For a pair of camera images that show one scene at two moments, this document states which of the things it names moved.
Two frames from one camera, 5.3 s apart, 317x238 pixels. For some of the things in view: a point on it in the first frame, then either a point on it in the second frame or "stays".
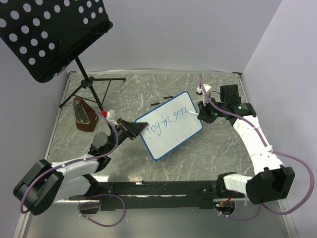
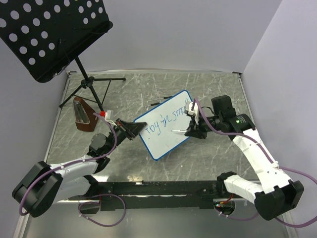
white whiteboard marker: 193,112 to 179,131
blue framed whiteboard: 169,125 stays
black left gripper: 131,129 stays
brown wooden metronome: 85,118 stays
